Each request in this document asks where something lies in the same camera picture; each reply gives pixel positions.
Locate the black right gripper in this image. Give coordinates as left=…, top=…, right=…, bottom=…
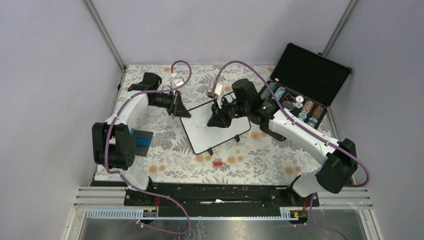
left=207, top=96, right=250, bottom=129

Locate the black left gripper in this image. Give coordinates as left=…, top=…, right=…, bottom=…
left=150, top=89, right=191, bottom=118

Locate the small white whiteboard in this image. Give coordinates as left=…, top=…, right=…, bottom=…
left=180, top=100, right=251, bottom=155

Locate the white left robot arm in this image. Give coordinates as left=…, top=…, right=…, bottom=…
left=91, top=72, right=191, bottom=206

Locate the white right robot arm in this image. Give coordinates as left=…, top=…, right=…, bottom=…
left=206, top=78, right=358, bottom=206

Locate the floral patterned table mat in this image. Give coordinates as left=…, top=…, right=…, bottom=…
left=117, top=63, right=319, bottom=185

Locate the teal poker chip stack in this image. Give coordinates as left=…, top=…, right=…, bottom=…
left=260, top=82, right=278, bottom=100

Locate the grey lego baseplate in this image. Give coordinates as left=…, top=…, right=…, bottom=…
left=130, top=129, right=154, bottom=157

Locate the blue poker chip stack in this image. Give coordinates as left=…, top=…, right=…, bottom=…
left=272, top=86, right=286, bottom=102

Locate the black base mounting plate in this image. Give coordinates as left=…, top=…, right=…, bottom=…
left=124, top=181, right=320, bottom=218

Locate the pink poker chip stack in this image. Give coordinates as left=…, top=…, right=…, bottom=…
left=297, top=100, right=315, bottom=121

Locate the black poker chip case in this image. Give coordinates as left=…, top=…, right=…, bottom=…
left=267, top=43, right=353, bottom=129

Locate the brown poker chip stack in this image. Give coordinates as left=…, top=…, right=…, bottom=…
left=308, top=105, right=324, bottom=127

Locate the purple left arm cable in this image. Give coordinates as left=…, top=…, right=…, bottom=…
left=103, top=60, right=193, bottom=236

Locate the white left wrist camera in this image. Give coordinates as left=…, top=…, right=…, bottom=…
left=169, top=76, right=185, bottom=89

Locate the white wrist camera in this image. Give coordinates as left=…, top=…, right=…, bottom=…
left=169, top=76, right=185, bottom=89
left=206, top=82, right=224, bottom=109

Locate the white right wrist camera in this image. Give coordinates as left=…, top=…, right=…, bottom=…
left=206, top=82, right=224, bottom=109

